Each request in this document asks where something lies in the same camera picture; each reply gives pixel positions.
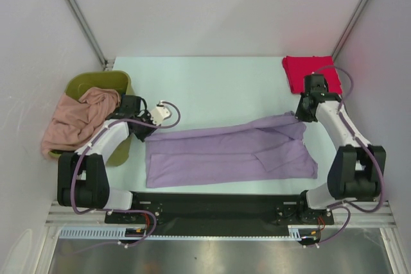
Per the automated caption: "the white slotted cable duct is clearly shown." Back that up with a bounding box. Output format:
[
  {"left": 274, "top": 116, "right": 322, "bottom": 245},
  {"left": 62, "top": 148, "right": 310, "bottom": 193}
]
[{"left": 59, "top": 227, "right": 319, "bottom": 241}]

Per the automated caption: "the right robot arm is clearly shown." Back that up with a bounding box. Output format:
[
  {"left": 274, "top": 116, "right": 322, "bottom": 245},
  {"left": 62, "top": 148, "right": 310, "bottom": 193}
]
[{"left": 296, "top": 74, "right": 387, "bottom": 223}]

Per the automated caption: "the pink t shirt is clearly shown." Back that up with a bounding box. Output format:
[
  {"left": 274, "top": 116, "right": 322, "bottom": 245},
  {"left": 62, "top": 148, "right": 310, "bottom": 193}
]
[{"left": 41, "top": 87, "right": 121, "bottom": 159}]

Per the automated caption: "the purple t shirt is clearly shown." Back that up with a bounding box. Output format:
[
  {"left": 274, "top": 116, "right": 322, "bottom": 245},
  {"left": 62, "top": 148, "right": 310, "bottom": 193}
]
[{"left": 146, "top": 112, "right": 318, "bottom": 189}]

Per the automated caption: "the corner aluminium post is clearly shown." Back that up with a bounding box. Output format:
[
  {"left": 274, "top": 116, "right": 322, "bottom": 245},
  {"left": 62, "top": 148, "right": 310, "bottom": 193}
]
[
  {"left": 64, "top": 0, "right": 108, "bottom": 67},
  {"left": 331, "top": 0, "right": 370, "bottom": 61}
]

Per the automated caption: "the aluminium frame rail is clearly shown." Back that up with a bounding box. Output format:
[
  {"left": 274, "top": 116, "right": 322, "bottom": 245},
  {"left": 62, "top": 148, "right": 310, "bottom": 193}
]
[{"left": 45, "top": 201, "right": 396, "bottom": 228}]

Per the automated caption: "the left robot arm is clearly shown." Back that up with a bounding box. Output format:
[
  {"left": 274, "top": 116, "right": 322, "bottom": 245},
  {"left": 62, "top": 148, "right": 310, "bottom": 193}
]
[{"left": 57, "top": 95, "right": 153, "bottom": 223}]

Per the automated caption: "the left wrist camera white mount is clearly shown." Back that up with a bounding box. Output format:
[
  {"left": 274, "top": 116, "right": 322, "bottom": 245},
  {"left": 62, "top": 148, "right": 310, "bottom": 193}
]
[{"left": 150, "top": 101, "right": 172, "bottom": 126}]

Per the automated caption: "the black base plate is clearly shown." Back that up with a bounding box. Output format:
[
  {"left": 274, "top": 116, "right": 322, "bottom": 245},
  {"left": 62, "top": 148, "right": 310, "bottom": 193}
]
[{"left": 102, "top": 191, "right": 335, "bottom": 237}]

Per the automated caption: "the folded red t shirt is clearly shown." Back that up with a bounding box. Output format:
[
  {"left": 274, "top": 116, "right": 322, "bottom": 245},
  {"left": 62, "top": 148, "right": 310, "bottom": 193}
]
[{"left": 282, "top": 56, "right": 342, "bottom": 94}]

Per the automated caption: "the olive green plastic bin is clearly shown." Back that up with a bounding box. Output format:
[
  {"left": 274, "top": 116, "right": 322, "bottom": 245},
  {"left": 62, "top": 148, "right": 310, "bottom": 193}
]
[{"left": 48, "top": 70, "right": 134, "bottom": 168}]

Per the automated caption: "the left corner aluminium post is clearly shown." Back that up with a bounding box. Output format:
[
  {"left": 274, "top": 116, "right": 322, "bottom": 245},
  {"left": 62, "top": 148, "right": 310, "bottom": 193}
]
[{"left": 64, "top": 0, "right": 108, "bottom": 67}]

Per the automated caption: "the right corner aluminium post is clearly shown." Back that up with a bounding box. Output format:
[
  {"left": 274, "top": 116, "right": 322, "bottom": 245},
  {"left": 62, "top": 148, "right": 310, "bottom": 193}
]
[{"left": 331, "top": 0, "right": 370, "bottom": 61}]

